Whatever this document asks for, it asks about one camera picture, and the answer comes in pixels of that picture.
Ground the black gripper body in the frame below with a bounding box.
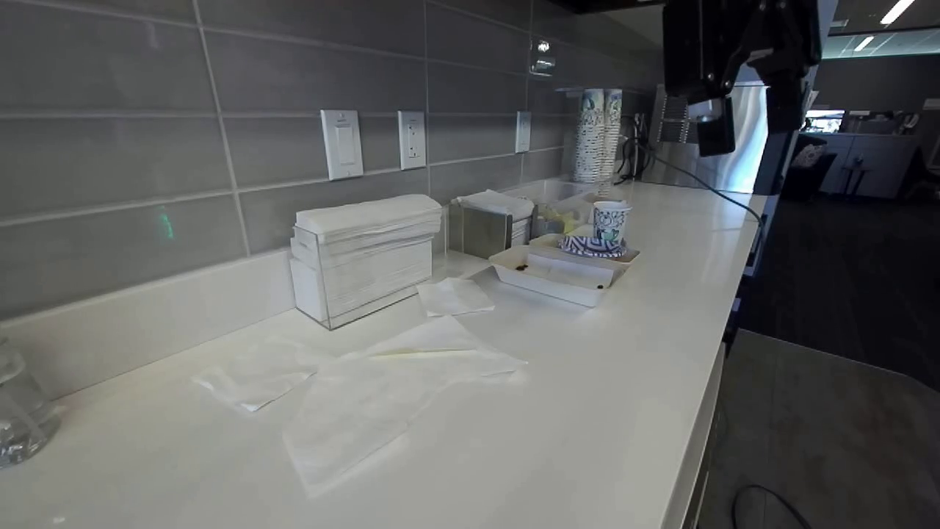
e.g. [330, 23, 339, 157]
[661, 0, 827, 100]

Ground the black office chair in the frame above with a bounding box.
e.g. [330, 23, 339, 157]
[781, 135, 841, 202]

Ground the tall speckled paper cup stack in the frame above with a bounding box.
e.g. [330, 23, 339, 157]
[603, 85, 628, 185]
[558, 85, 614, 188]

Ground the white office desk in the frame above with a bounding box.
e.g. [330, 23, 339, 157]
[819, 129, 928, 200]

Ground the ceiling light panel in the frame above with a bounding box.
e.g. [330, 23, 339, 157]
[879, 0, 919, 31]

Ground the blue patterned paper cup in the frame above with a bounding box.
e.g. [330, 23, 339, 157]
[587, 197, 633, 255]

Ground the clear plastic organizer tray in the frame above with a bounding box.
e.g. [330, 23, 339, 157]
[533, 183, 600, 238]

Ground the blue patterned paper plate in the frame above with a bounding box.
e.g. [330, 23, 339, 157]
[558, 227, 642, 266]

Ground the small steel napkin holder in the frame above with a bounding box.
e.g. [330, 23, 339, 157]
[448, 188, 539, 261]

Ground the crumpled clear plastic wrap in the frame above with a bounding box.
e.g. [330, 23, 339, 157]
[415, 277, 503, 323]

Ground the clear dispenser with white napkins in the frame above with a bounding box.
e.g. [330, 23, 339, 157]
[285, 192, 448, 333]

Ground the flat clear plastic bag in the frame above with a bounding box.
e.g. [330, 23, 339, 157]
[188, 336, 327, 416]

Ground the clear glass jar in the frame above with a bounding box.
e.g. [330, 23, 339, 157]
[0, 336, 58, 470]

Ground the black counter cable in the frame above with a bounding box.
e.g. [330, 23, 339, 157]
[643, 145, 769, 220]

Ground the white wall outlet plate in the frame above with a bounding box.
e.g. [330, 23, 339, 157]
[512, 110, 536, 157]
[395, 110, 429, 172]
[317, 107, 368, 183]

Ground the black floor cable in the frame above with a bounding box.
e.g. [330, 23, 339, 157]
[728, 482, 818, 529]

